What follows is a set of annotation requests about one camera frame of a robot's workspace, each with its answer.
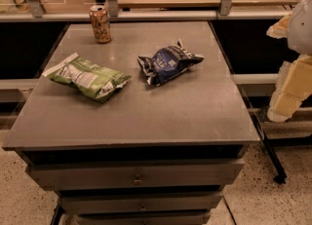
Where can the top grey drawer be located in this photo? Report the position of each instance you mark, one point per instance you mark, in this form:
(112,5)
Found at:
(115,175)

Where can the orange soda can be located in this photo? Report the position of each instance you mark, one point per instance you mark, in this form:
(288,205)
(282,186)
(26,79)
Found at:
(100,23)

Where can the bottom grey drawer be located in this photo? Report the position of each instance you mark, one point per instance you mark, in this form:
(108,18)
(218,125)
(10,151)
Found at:
(147,218)

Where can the green chip bag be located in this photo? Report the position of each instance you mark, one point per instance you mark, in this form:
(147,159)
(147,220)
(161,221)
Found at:
(93,81)

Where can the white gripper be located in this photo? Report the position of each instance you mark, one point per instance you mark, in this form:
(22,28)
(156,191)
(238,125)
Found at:
(301,29)

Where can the black metal table leg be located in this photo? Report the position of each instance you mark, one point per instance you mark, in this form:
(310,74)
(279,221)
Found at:
(281,176)

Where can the grey drawer cabinet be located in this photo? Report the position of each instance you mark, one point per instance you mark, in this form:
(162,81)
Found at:
(198,115)

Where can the grey drawer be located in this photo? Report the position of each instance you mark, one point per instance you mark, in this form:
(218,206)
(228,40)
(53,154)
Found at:
(115,175)
(141,202)
(147,218)

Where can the middle grey drawer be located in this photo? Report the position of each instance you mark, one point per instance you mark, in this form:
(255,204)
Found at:
(141,202)

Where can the blue chip bag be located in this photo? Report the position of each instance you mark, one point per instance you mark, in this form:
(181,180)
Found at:
(167,63)

